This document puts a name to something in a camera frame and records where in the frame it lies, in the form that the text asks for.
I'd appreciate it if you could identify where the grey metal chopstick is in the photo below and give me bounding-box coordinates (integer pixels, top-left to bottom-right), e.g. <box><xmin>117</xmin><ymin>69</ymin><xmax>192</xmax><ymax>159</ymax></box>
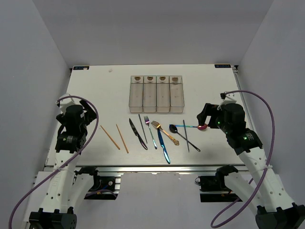
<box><xmin>138</xmin><ymin>114</ymin><xmax>148</xmax><ymax>143</ymax></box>
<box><xmin>183</xmin><ymin>119</ymin><xmax>190</xmax><ymax>152</ymax></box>

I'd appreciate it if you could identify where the wooden chopstick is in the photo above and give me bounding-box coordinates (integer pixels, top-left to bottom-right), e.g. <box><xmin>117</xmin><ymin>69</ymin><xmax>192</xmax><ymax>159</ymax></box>
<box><xmin>100</xmin><ymin>125</ymin><xmax>121</xmax><ymax>150</ymax></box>
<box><xmin>116</xmin><ymin>124</ymin><xmax>129</xmax><ymax>154</ymax></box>

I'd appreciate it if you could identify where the black spoon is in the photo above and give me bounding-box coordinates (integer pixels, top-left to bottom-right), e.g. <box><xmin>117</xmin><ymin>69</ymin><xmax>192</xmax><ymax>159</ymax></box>
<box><xmin>169</xmin><ymin>125</ymin><xmax>201</xmax><ymax>152</ymax></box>

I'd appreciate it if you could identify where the gold fork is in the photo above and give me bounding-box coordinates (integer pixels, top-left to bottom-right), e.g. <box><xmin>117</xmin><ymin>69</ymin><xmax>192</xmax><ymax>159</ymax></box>
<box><xmin>151</xmin><ymin>121</ymin><xmax>180</xmax><ymax>146</ymax></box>

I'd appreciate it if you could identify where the blue knife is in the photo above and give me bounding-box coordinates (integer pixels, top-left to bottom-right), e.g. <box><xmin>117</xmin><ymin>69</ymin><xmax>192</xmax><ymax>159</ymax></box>
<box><xmin>157</xmin><ymin>128</ymin><xmax>171</xmax><ymax>164</ymax></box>

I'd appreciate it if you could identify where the black iridescent knife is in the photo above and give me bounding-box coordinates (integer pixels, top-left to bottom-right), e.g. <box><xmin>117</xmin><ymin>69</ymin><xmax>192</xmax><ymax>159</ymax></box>
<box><xmin>129</xmin><ymin>118</ymin><xmax>148</xmax><ymax>150</ymax></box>

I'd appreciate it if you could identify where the iridescent fork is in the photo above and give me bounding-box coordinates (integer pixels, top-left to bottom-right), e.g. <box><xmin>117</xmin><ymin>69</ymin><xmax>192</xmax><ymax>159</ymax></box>
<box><xmin>144</xmin><ymin>115</ymin><xmax>157</xmax><ymax>149</ymax></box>

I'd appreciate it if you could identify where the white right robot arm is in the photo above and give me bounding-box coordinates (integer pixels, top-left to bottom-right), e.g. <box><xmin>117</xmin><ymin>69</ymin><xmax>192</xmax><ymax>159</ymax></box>
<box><xmin>197</xmin><ymin>91</ymin><xmax>305</xmax><ymax>229</ymax></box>

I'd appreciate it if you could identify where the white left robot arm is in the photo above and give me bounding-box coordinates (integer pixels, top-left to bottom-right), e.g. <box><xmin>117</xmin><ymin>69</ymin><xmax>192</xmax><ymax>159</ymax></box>
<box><xmin>29</xmin><ymin>94</ymin><xmax>101</xmax><ymax>229</ymax></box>

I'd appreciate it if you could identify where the iridescent rainbow spoon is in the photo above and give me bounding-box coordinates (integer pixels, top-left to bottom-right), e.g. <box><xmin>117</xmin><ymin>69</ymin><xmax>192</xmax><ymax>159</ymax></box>
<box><xmin>169</xmin><ymin>124</ymin><xmax>208</xmax><ymax>131</ymax></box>

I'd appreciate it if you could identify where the right table corner label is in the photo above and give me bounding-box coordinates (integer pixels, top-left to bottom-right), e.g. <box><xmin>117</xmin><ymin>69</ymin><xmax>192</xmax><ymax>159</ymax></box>
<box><xmin>214</xmin><ymin>64</ymin><xmax>231</xmax><ymax>68</ymax></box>

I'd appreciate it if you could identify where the table corner label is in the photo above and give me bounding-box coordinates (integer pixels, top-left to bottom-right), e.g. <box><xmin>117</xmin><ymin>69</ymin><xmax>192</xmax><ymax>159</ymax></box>
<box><xmin>73</xmin><ymin>66</ymin><xmax>90</xmax><ymax>71</ymax></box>
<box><xmin>214</xmin><ymin>64</ymin><xmax>231</xmax><ymax>68</ymax></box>

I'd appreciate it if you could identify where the left table corner label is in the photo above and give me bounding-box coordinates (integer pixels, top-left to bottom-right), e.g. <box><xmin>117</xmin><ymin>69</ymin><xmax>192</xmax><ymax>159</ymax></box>
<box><xmin>73</xmin><ymin>66</ymin><xmax>90</xmax><ymax>71</ymax></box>

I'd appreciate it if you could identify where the clear container far left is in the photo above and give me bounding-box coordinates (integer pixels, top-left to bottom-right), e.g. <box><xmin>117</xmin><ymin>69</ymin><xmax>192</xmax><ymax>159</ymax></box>
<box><xmin>129</xmin><ymin>76</ymin><xmax>143</xmax><ymax>113</ymax></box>

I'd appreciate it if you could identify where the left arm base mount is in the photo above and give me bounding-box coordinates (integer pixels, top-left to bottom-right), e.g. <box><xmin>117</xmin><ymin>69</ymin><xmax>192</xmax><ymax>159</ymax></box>
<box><xmin>74</xmin><ymin>167</ymin><xmax>118</xmax><ymax>200</ymax></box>

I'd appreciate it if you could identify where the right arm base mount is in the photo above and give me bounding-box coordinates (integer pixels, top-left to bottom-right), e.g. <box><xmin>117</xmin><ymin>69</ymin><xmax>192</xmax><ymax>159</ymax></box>
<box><xmin>195</xmin><ymin>176</ymin><xmax>238</xmax><ymax>203</ymax></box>

